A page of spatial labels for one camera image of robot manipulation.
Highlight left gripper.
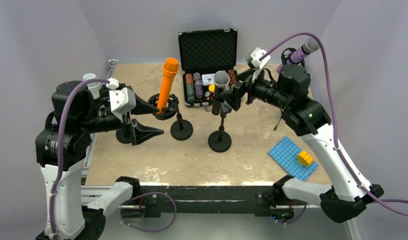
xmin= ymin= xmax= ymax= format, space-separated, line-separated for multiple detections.
xmin=79 ymin=89 xmax=164 ymax=143

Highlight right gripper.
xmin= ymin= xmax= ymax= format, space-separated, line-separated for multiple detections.
xmin=219 ymin=66 xmax=291 ymax=111

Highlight black silver-mesh microphone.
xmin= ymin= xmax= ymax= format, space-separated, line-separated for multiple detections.
xmin=211 ymin=70 xmax=230 ymax=116

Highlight black clip microphone stand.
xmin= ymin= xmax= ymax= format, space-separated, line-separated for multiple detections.
xmin=207 ymin=103 xmax=232 ymax=153

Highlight orange microphone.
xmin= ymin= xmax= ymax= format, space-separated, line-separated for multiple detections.
xmin=157 ymin=57 xmax=179 ymax=114

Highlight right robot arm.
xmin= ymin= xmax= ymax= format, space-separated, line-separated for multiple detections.
xmin=221 ymin=64 xmax=384 ymax=223

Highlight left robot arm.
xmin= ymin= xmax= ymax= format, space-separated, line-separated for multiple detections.
xmin=35 ymin=78 xmax=161 ymax=240

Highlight black left microphone stand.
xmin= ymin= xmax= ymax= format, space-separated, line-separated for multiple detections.
xmin=115 ymin=129 xmax=133 ymax=144

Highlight black right tripod stand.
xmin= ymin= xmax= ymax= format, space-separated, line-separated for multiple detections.
xmin=281 ymin=47 xmax=306 ymax=69

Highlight white microphone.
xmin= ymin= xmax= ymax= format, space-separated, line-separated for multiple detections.
xmin=82 ymin=73 xmax=101 ymax=100

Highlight purple glitter microphone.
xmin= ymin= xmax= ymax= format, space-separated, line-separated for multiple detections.
xmin=276 ymin=37 xmax=320 ymax=74

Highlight black poker chip case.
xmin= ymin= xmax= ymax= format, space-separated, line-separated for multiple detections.
xmin=177 ymin=28 xmax=238 ymax=108

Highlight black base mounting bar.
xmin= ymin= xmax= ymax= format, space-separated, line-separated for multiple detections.
xmin=122 ymin=185 xmax=304 ymax=221

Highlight blue building baseplate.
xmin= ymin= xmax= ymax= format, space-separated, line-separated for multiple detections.
xmin=267 ymin=136 xmax=319 ymax=181

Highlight yellow building brick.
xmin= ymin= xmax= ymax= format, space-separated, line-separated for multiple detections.
xmin=296 ymin=150 xmax=314 ymax=167

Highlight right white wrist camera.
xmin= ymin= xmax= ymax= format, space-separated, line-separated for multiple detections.
xmin=245 ymin=47 xmax=271 ymax=83

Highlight black shock-mount microphone stand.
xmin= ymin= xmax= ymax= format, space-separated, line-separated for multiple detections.
xmin=153 ymin=94 xmax=194 ymax=141

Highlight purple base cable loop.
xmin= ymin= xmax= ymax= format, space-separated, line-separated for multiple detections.
xmin=120 ymin=191 xmax=178 ymax=233

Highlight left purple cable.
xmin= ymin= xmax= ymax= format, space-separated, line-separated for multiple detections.
xmin=48 ymin=78 xmax=111 ymax=237

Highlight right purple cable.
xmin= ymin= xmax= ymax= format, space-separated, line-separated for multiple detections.
xmin=258 ymin=32 xmax=408 ymax=218

